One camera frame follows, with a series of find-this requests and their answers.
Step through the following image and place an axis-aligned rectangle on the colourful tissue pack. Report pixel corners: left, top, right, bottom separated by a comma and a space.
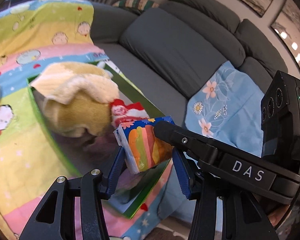
114, 116, 174, 174

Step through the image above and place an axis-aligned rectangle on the striped cushion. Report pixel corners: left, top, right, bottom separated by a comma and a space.
112, 0, 159, 12

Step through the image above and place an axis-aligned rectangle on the grey sofa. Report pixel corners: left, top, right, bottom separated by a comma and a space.
90, 0, 288, 125

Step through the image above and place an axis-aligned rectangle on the operator right hand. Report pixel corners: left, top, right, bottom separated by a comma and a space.
268, 205, 290, 226

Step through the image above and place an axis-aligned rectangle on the green storage box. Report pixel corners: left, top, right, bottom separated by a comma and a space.
29, 60, 172, 218

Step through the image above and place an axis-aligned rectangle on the red white knit sock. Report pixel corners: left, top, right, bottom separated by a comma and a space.
110, 99, 149, 128

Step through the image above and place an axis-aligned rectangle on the light blue floral cloth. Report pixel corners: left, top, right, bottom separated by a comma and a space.
185, 61, 264, 157

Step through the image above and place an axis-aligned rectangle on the purple knit garment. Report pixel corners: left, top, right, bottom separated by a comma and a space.
82, 134, 146, 190

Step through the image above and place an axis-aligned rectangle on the colourful cartoon bed sheet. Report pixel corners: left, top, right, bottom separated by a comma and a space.
0, 0, 176, 240

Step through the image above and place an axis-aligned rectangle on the cream yellow knit sweater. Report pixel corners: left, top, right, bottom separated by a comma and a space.
30, 62, 120, 138

